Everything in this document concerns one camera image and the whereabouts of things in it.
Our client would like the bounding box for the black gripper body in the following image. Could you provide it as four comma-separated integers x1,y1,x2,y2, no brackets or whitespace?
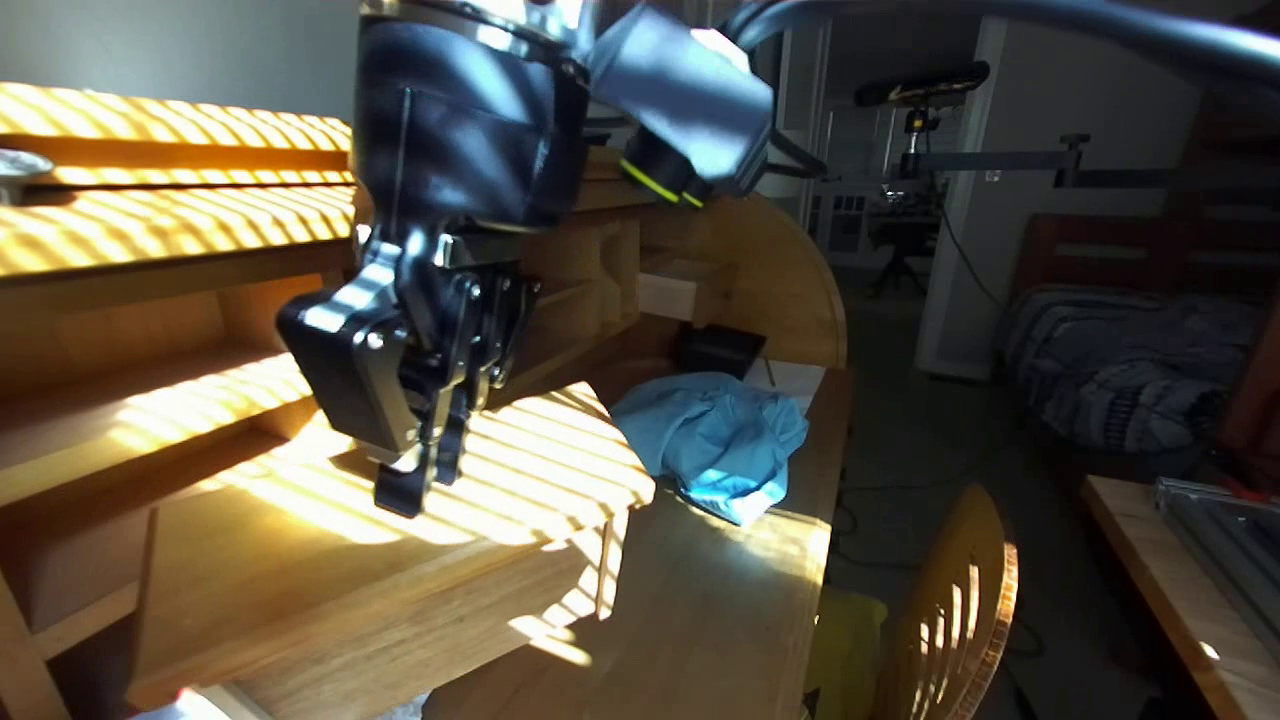
349,13,591,274

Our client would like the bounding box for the wooden desk drawer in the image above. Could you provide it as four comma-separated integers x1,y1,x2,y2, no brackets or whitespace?
124,377,661,712

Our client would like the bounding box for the blue crumpled cloth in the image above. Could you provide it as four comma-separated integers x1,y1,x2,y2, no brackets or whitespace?
610,372,812,534

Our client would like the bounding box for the small black box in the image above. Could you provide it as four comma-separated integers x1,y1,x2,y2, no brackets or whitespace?
671,317,773,383

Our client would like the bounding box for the wooden desk with hutch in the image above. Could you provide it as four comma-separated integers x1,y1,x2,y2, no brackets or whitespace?
0,79,857,720

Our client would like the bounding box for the white paper sheet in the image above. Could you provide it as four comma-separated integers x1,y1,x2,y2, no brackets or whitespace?
744,356,833,408

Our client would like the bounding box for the small metal dish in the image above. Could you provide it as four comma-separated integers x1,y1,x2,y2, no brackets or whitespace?
0,149,57,199

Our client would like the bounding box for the yellow bin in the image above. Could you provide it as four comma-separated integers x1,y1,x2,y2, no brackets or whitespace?
803,588,894,720

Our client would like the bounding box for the white cabinet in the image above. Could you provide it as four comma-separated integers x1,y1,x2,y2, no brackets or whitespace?
918,15,1164,383

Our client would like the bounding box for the wooden slatted chair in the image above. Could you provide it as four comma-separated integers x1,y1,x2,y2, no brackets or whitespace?
871,481,1023,720

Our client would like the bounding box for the black clamp boom bar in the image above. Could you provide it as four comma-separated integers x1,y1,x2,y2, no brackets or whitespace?
918,132,1170,192

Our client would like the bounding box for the striped grey bedding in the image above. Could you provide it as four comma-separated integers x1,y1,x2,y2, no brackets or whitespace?
995,284,1264,485

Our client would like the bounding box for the wooden side table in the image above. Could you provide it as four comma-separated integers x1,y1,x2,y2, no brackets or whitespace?
1081,472,1280,720

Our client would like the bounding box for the grey metal tray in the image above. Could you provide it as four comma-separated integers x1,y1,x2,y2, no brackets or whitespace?
1158,477,1280,644

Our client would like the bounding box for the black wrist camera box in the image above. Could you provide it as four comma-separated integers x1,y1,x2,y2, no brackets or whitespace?
586,6,782,192

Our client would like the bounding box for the black camera with tripod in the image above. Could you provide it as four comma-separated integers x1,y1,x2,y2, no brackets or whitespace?
854,56,995,298

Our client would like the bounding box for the dark wooden bed frame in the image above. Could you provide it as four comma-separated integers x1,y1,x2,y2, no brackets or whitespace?
1015,195,1280,309

